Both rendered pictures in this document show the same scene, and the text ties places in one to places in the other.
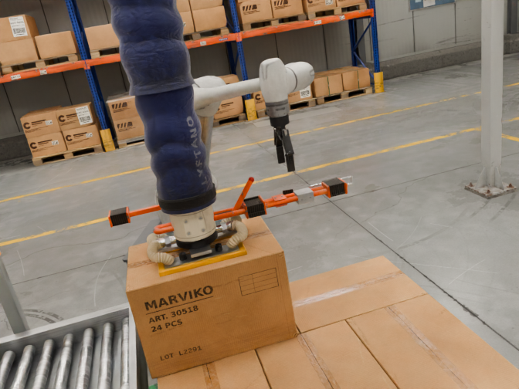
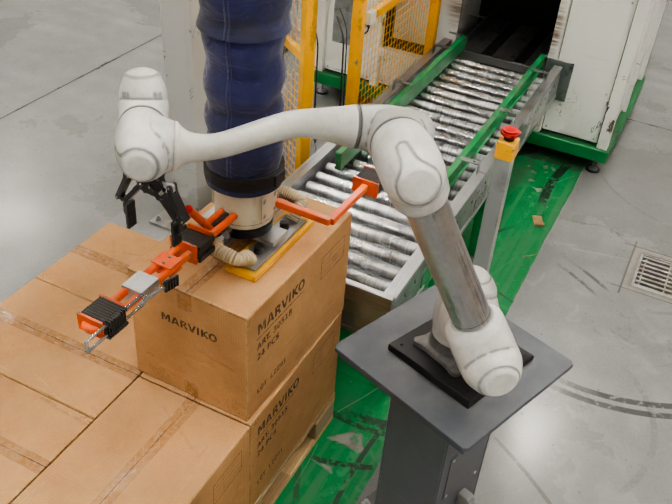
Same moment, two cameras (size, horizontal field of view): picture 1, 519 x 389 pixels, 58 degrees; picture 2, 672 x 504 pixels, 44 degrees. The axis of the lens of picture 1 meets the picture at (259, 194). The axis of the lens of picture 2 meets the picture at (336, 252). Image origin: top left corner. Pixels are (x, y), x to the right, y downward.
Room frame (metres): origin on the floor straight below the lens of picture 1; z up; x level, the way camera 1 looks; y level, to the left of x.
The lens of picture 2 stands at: (3.10, -1.17, 2.38)
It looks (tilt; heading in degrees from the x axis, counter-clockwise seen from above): 37 degrees down; 126
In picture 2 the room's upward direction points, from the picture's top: 5 degrees clockwise
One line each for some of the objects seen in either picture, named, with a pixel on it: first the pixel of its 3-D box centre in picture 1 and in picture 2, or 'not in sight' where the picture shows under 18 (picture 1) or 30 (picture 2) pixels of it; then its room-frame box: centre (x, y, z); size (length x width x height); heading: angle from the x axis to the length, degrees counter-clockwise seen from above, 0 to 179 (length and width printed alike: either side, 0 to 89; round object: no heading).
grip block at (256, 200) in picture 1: (253, 206); (192, 243); (1.77, 0.03, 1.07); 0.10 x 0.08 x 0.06; 10
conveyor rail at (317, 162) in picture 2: not in sight; (360, 133); (1.12, 1.71, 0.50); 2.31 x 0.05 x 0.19; 102
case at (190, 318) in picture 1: (210, 289); (246, 290); (1.74, 0.28, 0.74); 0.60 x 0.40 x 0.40; 100
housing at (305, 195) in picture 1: (303, 196); (140, 288); (1.81, -0.18, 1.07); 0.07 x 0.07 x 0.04; 10
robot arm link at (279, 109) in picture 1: (277, 108); not in sight; (1.81, -0.13, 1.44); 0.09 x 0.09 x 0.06
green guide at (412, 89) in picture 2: not in sight; (402, 90); (1.10, 2.07, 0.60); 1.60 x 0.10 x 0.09; 102
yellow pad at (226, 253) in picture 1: (201, 255); not in sight; (1.63, 0.26, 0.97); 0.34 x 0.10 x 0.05; 100
